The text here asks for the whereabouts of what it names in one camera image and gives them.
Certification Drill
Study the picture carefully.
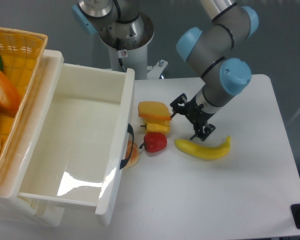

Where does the white plastic drawer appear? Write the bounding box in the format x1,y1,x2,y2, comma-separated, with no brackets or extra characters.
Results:
19,64,135,218

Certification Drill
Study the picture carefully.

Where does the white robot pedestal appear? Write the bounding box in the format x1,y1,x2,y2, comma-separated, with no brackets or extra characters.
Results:
107,45,168,80

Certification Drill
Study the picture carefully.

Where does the yellow toy corn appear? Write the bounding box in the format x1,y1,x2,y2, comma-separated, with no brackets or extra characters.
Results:
0,113,15,145

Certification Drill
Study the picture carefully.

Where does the yellow toy banana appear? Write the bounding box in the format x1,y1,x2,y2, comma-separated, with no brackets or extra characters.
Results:
174,136,232,161

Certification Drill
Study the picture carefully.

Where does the white drawer cabinet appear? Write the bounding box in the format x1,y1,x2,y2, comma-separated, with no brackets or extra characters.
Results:
0,50,134,226

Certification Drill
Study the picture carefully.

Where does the orange toy baguette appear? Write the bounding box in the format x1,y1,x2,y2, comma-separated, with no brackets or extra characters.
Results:
0,71,22,117

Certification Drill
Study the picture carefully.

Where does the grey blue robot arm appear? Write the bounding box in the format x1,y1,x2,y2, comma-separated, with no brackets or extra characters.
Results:
71,0,259,141

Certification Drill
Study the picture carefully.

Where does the tan toy bread roll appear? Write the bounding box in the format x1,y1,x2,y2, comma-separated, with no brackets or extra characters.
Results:
124,140,140,169

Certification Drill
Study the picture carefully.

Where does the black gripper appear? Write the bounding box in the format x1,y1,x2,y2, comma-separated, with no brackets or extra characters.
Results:
170,93,216,141

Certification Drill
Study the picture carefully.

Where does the yellow woven basket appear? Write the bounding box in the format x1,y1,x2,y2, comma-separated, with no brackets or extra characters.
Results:
0,27,48,171

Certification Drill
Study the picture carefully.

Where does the red toy bell pepper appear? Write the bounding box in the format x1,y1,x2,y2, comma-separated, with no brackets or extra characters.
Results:
139,132,167,153

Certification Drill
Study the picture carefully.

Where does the orange toy bread slice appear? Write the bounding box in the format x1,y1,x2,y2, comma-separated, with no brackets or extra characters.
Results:
138,101,172,121

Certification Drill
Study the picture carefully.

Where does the yellow toy bell pepper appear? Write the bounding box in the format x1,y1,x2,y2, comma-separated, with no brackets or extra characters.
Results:
140,121,171,135

